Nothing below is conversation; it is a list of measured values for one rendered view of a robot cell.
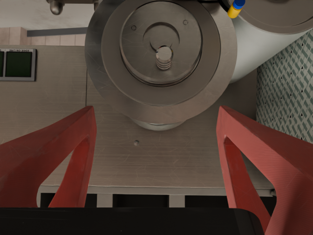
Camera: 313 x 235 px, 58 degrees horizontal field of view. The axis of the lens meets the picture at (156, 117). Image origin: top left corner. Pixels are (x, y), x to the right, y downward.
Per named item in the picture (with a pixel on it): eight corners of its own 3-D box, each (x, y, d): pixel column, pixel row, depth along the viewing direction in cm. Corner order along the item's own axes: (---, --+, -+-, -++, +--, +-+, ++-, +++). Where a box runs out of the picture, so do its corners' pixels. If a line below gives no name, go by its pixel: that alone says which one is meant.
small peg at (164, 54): (173, 44, 22) (173, 62, 22) (172, 55, 25) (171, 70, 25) (156, 44, 22) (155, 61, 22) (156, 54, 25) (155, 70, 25)
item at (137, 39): (198, -5, 26) (207, 76, 25) (194, 5, 27) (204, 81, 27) (115, 3, 25) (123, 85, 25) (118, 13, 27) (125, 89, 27)
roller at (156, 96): (228, -3, 27) (212, 114, 26) (193, 65, 53) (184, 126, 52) (111, -20, 27) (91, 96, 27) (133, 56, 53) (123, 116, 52)
